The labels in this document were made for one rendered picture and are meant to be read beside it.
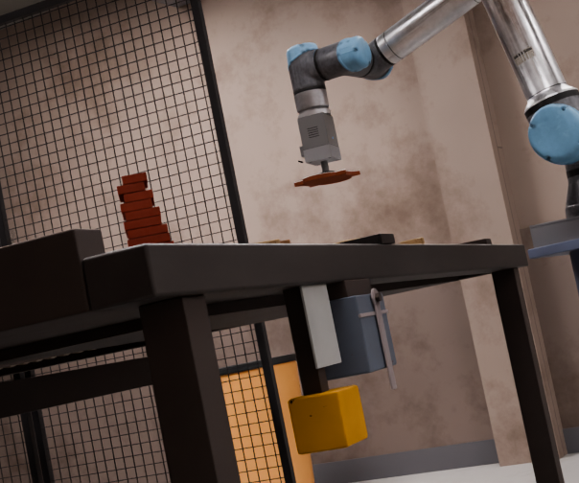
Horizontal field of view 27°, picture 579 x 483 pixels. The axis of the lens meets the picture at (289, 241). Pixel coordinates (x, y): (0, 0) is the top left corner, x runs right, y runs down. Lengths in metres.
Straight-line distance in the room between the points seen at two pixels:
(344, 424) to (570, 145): 0.94
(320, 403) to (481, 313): 4.21
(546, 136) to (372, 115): 3.87
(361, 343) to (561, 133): 0.77
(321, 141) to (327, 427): 1.11
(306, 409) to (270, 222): 4.84
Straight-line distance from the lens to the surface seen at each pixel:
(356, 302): 1.84
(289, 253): 1.67
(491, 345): 5.89
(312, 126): 2.71
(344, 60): 2.69
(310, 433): 1.72
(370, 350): 1.86
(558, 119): 2.43
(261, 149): 6.57
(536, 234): 2.56
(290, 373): 5.85
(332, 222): 6.35
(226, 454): 1.42
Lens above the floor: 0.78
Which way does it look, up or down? 5 degrees up
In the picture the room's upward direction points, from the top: 11 degrees counter-clockwise
